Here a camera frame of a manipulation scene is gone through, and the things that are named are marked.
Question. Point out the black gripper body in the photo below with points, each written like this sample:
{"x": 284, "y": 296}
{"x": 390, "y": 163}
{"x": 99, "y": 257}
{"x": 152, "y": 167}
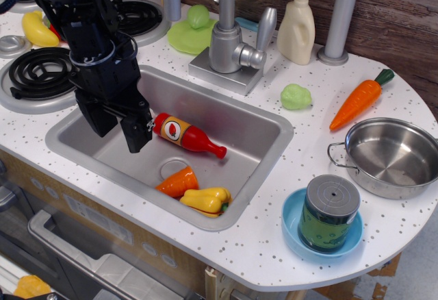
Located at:
{"x": 112, "y": 80}

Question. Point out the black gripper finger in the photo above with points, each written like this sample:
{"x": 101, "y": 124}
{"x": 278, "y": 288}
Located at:
{"x": 137, "y": 130}
{"x": 101, "y": 122}

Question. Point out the light green toy broccoli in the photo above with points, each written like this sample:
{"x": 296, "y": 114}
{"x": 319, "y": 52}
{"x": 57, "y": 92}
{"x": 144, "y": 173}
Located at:
{"x": 295, "y": 97}

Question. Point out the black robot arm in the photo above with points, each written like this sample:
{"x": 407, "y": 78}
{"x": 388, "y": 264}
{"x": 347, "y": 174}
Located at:
{"x": 90, "y": 27}

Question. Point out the stainless steel pot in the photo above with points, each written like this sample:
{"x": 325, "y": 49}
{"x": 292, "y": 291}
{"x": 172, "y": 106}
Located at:
{"x": 388, "y": 157}

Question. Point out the red toy ketchup bottle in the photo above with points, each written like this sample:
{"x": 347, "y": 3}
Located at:
{"x": 185, "y": 135}

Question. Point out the black middle stove burner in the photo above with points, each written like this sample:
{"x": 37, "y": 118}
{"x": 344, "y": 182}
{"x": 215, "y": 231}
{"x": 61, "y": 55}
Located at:
{"x": 143, "y": 20}

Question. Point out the black stove burner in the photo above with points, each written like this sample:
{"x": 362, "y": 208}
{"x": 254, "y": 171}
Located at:
{"x": 143, "y": 20}
{"x": 38, "y": 82}

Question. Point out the orange toy carrot half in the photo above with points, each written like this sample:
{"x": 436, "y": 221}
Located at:
{"x": 178, "y": 183}

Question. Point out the black front stove burner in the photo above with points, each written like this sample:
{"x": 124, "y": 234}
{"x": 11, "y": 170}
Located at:
{"x": 38, "y": 82}

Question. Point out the red toy chili pepper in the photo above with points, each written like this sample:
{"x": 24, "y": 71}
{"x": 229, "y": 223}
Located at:
{"x": 53, "y": 30}

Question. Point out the green toy plate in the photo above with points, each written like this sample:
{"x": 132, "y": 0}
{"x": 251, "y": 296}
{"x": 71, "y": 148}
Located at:
{"x": 182, "y": 37}

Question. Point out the yellow toy banana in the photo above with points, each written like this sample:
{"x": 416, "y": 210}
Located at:
{"x": 36, "y": 31}

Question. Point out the grey toy sink basin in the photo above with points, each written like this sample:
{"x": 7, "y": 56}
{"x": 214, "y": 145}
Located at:
{"x": 227, "y": 143}

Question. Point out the silver stove knob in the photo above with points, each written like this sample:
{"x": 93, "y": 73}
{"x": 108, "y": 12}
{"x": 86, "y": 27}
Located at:
{"x": 13, "y": 46}

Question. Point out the yellow toy bell pepper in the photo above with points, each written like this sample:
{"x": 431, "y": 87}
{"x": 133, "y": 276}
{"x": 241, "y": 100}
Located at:
{"x": 212, "y": 202}

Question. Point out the green toy lime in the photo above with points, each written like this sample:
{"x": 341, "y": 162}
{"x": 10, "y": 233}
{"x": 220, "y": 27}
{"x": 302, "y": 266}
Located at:
{"x": 198, "y": 16}

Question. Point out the silver toy faucet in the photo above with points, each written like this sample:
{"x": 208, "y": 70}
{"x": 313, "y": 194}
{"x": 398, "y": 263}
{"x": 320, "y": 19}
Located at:
{"x": 229, "y": 62}

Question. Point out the light blue toy utensil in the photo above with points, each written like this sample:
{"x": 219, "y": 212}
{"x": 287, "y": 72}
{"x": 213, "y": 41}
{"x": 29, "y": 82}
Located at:
{"x": 241, "y": 22}

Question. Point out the light blue plastic bowl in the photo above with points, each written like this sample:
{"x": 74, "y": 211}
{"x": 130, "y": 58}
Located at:
{"x": 291, "y": 211}

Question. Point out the cream plastic detergent bottle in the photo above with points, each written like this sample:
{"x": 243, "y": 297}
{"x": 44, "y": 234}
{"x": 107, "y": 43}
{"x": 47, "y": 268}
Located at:
{"x": 296, "y": 33}

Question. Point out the yellow cloth on floor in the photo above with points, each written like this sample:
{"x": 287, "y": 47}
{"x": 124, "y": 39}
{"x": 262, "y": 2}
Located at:
{"x": 30, "y": 286}

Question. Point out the green toy can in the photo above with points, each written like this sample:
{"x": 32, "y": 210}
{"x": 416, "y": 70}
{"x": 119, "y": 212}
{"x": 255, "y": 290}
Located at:
{"x": 330, "y": 206}

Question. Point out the grey right support pole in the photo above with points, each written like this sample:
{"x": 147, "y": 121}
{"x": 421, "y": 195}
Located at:
{"x": 333, "y": 53}

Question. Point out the grey oven door handle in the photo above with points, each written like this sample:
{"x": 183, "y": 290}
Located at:
{"x": 97, "y": 268}

